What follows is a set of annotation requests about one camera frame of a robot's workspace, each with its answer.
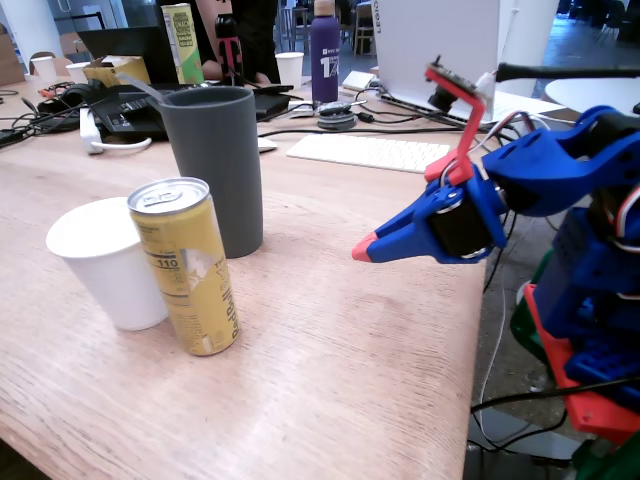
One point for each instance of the blue gripper black motor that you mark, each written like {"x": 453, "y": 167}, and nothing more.
{"x": 457, "y": 226}

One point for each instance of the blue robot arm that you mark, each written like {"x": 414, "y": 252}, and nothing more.
{"x": 550, "y": 160}

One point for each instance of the tall gray glass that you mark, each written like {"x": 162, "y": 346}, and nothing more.
{"x": 215, "y": 175}

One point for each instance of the white keyboard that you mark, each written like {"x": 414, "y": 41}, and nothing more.
{"x": 370, "y": 150}

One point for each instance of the round gray tape roll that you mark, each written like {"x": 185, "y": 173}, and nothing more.
{"x": 336, "y": 120}

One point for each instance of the green clamp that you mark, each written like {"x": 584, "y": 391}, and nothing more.
{"x": 525, "y": 330}

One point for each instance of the silver flat box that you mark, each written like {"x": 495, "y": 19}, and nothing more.
{"x": 357, "y": 81}

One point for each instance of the black flat box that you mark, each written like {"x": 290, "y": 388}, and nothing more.
{"x": 272, "y": 105}

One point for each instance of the white Legion laptop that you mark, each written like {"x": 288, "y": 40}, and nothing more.
{"x": 435, "y": 45}

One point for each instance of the purple water bottle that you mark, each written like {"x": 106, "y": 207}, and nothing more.
{"x": 325, "y": 60}

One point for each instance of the small white paper cup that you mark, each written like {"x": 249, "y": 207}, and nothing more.
{"x": 290, "y": 70}
{"x": 44, "y": 70}
{"x": 77, "y": 72}

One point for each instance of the gray metal table foot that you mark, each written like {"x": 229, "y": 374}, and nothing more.
{"x": 500, "y": 430}

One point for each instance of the white round table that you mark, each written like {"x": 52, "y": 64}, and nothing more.
{"x": 590, "y": 97}

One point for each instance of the yellow Red Bull can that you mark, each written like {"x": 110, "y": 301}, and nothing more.
{"x": 190, "y": 280}

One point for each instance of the person in dark clothes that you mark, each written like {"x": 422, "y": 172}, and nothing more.
{"x": 262, "y": 35}

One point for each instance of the black bottle pink logo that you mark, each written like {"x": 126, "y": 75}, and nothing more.
{"x": 229, "y": 50}

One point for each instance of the green yellow carton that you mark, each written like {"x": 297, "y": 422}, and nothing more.
{"x": 182, "y": 45}

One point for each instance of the black desk phone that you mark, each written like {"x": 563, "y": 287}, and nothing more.
{"x": 130, "y": 120}

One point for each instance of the large white paper cup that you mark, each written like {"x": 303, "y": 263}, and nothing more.
{"x": 105, "y": 270}

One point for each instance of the yellow cardboard box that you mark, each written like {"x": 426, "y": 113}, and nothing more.
{"x": 120, "y": 67}

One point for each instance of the black laptop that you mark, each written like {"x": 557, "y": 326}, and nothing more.
{"x": 130, "y": 50}

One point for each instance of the white headset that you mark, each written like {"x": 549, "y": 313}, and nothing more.
{"x": 87, "y": 130}

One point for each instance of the black headphones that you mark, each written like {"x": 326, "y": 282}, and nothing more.
{"x": 77, "y": 92}

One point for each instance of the brown cardboard box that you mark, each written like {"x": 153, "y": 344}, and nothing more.
{"x": 10, "y": 60}

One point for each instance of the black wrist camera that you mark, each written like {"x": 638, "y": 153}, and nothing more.
{"x": 440, "y": 97}

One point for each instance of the red robot base plate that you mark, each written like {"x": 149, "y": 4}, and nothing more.
{"x": 595, "y": 420}

